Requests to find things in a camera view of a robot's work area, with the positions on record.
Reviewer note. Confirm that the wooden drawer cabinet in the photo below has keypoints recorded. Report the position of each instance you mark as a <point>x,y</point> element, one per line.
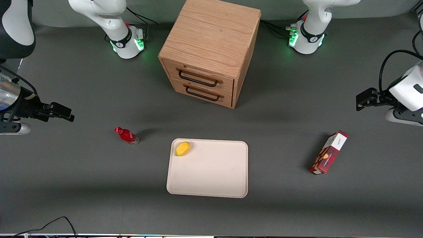
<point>211,33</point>

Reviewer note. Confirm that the wooden drawer front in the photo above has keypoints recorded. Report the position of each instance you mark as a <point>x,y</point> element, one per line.
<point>228,86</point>
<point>226,100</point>

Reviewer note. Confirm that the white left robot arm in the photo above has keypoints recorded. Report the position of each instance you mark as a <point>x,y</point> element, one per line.
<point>312,36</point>

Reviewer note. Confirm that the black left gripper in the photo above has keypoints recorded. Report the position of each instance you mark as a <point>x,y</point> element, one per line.
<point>379,98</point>

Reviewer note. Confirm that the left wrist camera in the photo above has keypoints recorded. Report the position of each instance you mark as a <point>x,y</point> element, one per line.
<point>401,117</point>

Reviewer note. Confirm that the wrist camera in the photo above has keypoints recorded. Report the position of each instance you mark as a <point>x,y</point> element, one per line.
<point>401,117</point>
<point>18,128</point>

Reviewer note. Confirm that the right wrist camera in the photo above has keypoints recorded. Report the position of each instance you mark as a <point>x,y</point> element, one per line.
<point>18,128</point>

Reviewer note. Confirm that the red plaid cookie box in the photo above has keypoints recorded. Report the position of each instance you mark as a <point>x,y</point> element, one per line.
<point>328,153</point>

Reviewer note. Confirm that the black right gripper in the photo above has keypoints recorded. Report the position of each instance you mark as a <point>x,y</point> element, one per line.
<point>27,107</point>

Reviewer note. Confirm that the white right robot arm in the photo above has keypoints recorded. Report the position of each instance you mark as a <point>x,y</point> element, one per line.
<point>112,19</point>

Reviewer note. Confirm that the red coke bottle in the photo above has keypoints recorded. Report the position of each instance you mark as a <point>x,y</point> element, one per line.
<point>127,136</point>

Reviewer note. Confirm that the beige plastic tray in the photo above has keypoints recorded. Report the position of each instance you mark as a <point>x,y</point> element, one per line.
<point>211,172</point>

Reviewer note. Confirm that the yellow lemon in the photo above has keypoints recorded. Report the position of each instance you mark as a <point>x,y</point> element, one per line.
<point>182,148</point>

